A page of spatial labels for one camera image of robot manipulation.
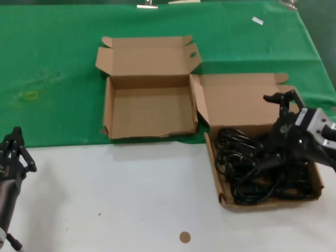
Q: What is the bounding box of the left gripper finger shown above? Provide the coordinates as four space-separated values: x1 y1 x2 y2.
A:
15 127 38 173
0 127 18 158

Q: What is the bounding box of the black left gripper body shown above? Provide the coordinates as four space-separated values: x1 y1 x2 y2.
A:
0 155 27 182

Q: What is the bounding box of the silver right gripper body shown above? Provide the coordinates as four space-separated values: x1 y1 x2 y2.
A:
295 107 336 148

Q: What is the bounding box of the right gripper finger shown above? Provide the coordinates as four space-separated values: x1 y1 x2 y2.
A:
285 89 306 110
263 93 289 114

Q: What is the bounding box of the torn-edge open cardboard box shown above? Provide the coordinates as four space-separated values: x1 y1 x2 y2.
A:
94 35 202 139

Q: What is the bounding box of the green table cloth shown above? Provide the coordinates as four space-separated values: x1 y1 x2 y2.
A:
0 1 336 150

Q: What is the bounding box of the beige paper strip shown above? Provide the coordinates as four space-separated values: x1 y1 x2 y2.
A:
167 0 202 5

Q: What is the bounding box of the black camera cable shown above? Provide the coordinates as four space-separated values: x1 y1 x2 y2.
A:
235 153 281 184

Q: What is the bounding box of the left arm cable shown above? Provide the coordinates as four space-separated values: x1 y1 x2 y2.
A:
5 232 25 252

